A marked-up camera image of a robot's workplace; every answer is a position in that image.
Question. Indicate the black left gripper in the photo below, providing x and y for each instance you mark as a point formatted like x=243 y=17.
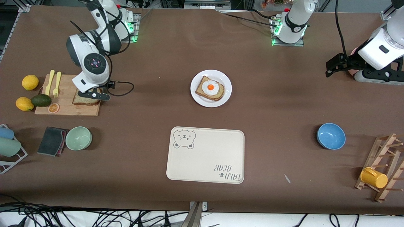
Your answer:
x=351 y=60

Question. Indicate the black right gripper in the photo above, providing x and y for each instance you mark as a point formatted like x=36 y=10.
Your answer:
x=111 y=84

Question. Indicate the plain bread slice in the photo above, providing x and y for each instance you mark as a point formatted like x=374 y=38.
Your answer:
x=82 y=101

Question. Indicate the white round plate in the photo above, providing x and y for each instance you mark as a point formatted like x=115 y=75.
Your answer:
x=197 y=97

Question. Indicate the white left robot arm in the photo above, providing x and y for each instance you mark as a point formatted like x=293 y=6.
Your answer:
x=295 y=19

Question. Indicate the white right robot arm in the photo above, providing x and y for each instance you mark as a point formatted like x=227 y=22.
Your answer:
x=94 y=63

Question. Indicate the pink ribbed bowl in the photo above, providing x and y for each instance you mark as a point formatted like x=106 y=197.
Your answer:
x=353 y=72

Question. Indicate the wooden cutting board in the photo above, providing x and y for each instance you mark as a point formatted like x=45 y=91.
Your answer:
x=68 y=108

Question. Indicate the yellow plastic fork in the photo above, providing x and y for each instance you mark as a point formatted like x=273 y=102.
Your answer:
x=57 y=83

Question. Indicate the orange slice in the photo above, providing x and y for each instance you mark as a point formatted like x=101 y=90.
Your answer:
x=53 y=108

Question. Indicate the yellow plastic knife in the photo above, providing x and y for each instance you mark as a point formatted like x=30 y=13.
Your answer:
x=49 y=82

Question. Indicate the mint green bowl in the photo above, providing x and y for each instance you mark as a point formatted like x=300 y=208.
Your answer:
x=78 y=138

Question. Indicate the green avocado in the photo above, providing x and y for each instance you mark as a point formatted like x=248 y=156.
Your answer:
x=41 y=100

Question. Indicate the folded grey pink cloth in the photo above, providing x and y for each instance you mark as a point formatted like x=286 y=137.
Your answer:
x=50 y=140

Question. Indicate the yellow lemon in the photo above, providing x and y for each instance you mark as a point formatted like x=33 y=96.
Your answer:
x=30 y=82
x=24 y=104

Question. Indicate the blue bowl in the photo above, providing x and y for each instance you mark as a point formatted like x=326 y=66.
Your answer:
x=330 y=136

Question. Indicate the light blue cup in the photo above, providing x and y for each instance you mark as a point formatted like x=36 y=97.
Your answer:
x=6 y=133

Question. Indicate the wooden mug rack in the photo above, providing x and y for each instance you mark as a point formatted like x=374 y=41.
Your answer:
x=383 y=148

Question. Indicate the mint green cup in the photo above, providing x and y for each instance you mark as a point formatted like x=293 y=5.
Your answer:
x=9 y=147

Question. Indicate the fried egg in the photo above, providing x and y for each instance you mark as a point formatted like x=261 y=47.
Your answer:
x=210 y=87

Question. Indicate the yellow mug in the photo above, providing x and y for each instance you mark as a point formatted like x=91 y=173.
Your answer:
x=374 y=178

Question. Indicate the bread slice under egg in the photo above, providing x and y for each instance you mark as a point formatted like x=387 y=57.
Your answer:
x=217 y=94

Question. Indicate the grey tape scrap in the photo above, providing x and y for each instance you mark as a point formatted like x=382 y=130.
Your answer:
x=287 y=178

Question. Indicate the cream bear print tray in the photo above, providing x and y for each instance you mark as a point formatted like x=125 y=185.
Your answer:
x=205 y=157

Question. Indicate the grey equipment box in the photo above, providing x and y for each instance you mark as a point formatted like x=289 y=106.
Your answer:
x=206 y=3

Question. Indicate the aluminium corner bracket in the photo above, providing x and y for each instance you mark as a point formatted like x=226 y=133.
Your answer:
x=385 y=15
x=24 y=8

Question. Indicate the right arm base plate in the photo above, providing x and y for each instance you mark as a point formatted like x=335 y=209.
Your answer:
x=134 y=31

